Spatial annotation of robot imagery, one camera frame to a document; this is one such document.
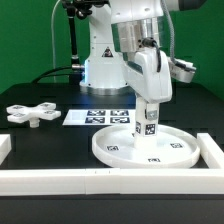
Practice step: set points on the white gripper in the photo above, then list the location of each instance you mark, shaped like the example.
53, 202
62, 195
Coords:
149, 73

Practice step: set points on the white round table top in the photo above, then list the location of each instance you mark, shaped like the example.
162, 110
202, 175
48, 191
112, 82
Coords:
117, 146

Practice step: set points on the white cross-shaped table base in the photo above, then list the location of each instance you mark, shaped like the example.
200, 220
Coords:
20, 114

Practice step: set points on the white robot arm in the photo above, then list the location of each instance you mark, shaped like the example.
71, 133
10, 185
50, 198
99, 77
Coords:
125, 41

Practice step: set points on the white marker sheet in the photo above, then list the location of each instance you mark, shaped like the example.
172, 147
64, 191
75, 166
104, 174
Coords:
99, 117

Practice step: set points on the white right fence block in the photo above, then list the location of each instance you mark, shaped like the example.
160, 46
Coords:
210, 151

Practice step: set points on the white fence block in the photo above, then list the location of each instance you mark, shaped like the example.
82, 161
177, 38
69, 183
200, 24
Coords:
210, 151
5, 146

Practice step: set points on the white front fence bar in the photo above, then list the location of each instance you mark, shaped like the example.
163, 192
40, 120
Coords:
111, 181

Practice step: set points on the white left fence block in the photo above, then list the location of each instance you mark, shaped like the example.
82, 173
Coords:
5, 146

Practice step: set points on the black camera stand pole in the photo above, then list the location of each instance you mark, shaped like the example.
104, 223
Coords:
80, 9

